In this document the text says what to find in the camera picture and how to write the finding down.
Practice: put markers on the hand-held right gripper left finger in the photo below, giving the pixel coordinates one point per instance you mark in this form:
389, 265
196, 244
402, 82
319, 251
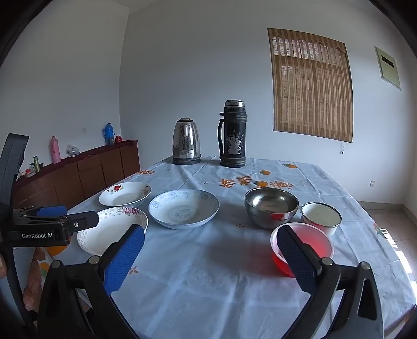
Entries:
125, 257

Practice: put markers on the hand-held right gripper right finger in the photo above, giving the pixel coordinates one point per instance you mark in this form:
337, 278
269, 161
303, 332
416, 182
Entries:
298, 264

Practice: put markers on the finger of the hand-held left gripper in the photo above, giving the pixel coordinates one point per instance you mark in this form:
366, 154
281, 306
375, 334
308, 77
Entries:
52, 211
86, 219

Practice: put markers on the white plate with pink flowers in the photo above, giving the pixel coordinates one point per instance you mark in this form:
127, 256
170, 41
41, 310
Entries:
107, 233

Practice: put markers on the red plastic bowl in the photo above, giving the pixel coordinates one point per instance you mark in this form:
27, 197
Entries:
317, 243

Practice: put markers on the white plate with red flowers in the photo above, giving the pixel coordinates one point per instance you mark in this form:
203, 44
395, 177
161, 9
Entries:
127, 195

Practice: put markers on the white enamel bowl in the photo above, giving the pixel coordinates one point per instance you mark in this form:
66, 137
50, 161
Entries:
321, 216

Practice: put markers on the stainless steel bowl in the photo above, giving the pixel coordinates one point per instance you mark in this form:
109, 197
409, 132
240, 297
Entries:
270, 203

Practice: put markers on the white plate with blue pattern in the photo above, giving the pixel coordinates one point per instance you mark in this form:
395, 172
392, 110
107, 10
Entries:
182, 210

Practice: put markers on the person's left hand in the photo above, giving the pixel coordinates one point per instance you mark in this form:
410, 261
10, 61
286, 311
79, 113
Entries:
34, 293

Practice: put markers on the small red white object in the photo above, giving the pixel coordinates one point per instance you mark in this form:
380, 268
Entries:
30, 171

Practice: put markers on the green bottle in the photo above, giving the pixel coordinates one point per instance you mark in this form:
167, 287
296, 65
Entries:
36, 164

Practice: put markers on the brown wooden sideboard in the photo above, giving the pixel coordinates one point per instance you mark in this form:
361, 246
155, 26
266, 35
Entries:
91, 169

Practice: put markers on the pink bottle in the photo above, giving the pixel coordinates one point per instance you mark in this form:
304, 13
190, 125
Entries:
55, 151

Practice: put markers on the clear plastic bag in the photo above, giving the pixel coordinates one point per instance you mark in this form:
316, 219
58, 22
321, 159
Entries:
72, 150

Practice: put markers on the white tablecloth with orange print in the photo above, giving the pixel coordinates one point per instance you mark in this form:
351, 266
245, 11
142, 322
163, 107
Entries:
211, 260

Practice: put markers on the blue thermos jug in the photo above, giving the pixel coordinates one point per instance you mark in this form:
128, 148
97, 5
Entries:
108, 133

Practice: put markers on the stainless steel electric kettle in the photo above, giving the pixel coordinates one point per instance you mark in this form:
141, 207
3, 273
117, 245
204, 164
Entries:
186, 140

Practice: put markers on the black thermos flask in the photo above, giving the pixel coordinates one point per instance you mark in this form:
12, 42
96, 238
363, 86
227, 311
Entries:
233, 140

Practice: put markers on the bamboo window blind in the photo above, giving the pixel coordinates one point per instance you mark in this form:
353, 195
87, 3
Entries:
309, 84

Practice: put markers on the white wall panel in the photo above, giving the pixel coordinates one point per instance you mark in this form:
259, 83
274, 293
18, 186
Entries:
387, 66

